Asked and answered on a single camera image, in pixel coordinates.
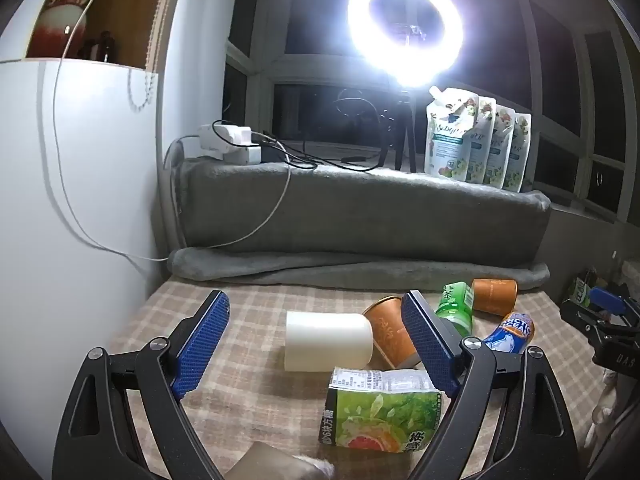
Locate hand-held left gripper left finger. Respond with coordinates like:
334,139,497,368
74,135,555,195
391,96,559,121
51,290,231,480

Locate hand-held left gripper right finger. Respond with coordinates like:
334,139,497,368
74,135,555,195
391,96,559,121
401,290,582,480

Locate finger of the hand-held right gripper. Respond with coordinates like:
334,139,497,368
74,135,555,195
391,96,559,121
587,282,640,319
559,300,632,342

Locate white cup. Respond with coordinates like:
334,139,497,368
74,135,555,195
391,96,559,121
284,311,374,372

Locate orange paper cup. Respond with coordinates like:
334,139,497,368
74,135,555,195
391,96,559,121
471,278,518,317
362,296,422,368

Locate green box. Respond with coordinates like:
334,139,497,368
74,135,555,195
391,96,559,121
566,269,602,309

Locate green drink carton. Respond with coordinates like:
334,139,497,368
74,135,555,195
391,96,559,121
434,281,476,338

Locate plaid bed sheet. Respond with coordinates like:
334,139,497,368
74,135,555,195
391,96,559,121
106,277,617,480

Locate blue and orange can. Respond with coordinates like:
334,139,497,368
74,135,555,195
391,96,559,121
482,311,536,356

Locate green grapefruit juice carton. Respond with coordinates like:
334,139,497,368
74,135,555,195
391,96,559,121
320,367,445,454

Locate brown soft item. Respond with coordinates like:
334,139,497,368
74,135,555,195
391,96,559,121
219,441,337,480

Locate grey blanket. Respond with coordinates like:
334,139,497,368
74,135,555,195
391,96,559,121
167,156,552,294

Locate white refill pouch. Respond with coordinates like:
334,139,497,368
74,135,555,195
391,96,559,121
501,110,533,194
424,86,483,184
469,97,497,186
486,105,517,190

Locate white charger adapter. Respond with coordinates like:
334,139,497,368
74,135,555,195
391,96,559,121
222,145,264,166

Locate white cabinet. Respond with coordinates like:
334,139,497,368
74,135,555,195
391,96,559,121
0,0,182,466

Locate white power strip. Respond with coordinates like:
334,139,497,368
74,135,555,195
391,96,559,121
197,123,254,155

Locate black tripod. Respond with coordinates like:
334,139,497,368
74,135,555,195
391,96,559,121
379,87,419,172

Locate window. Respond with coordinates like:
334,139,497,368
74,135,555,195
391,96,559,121
224,0,640,223

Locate dark bottles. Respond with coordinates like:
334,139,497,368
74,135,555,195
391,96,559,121
79,31,120,62

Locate red and white vase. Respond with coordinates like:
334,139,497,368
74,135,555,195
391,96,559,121
26,0,97,59

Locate short white cable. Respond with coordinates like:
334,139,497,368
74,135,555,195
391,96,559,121
164,134,293,250

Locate black cable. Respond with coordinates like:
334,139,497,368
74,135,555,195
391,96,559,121
212,87,397,173

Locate bead pull cord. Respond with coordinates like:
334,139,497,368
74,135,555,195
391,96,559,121
127,0,182,112

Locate long white cable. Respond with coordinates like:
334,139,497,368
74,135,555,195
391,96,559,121
54,0,172,262

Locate ring light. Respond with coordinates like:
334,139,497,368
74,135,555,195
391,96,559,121
346,0,474,89

